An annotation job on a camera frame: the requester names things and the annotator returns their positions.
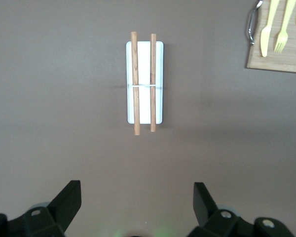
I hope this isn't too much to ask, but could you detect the yellow plastic knife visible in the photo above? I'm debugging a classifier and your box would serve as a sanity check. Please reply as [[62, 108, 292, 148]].
[[259, 0, 280, 58]]

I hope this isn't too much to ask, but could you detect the metal cutting board handle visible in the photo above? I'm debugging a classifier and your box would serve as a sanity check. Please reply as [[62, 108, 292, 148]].
[[246, 0, 263, 46]]

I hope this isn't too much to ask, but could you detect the wooden cutting board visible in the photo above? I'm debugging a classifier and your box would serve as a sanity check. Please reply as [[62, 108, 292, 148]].
[[245, 0, 296, 75]]

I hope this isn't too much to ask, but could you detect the wooden rod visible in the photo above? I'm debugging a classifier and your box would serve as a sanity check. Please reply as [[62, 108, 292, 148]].
[[130, 31, 141, 136], [149, 33, 157, 133]]

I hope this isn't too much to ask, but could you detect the yellow plastic fork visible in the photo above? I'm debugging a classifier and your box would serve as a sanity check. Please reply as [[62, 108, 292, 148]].
[[273, 0, 296, 54]]

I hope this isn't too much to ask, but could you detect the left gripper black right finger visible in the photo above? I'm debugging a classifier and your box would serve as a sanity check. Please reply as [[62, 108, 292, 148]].
[[187, 182, 296, 237]]

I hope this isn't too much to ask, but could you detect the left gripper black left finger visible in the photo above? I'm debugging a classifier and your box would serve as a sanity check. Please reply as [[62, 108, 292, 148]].
[[0, 180, 82, 237]]

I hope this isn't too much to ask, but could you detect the white rectangular tray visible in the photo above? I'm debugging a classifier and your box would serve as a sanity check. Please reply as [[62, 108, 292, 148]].
[[125, 40, 165, 124]]

